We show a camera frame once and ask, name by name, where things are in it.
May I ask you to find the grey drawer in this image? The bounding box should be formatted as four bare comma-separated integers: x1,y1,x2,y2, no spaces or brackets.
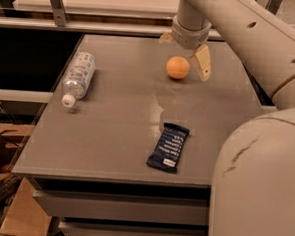
33,190,209,226
59,221,206,236

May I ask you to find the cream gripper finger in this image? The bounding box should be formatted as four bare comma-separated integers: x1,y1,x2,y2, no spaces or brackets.
158,31,174,44
191,43,212,81

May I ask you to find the orange fruit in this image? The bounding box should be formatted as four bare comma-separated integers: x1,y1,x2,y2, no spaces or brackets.
165,57,190,80

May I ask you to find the grey metal railing frame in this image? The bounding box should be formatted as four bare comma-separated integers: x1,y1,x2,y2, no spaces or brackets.
0,0,295,47

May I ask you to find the grey upper drawer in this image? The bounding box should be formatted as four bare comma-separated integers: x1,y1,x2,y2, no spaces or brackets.
33,190,209,226

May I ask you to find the dark blue snack bar wrapper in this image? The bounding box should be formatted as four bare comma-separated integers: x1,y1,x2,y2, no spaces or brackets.
147,122,190,174

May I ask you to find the brown cardboard box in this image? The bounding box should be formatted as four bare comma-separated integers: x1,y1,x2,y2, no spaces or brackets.
0,123,51,236

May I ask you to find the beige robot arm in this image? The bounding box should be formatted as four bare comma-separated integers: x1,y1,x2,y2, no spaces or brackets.
165,0,295,236

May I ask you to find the clear plastic water bottle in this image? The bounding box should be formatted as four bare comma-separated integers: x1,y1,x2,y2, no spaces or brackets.
61,52,96,107

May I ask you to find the grey lower drawer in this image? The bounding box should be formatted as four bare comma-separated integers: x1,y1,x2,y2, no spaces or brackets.
59,221,206,236

